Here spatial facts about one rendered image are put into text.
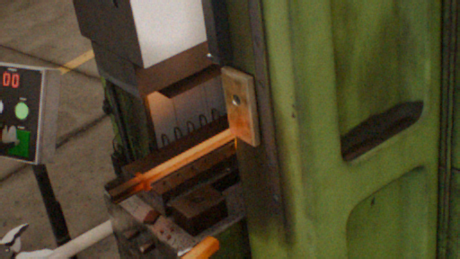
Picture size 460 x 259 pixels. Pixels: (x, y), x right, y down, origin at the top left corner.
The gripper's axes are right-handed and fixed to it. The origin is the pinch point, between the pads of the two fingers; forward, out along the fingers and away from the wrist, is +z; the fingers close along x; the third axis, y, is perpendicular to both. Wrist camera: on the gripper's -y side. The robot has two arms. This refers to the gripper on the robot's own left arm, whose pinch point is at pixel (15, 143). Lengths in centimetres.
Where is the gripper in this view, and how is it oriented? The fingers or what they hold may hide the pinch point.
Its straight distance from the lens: 227.7
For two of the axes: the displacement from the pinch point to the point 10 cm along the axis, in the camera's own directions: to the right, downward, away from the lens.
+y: 1.1, -9.9, -1.3
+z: 5.1, -0.6, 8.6
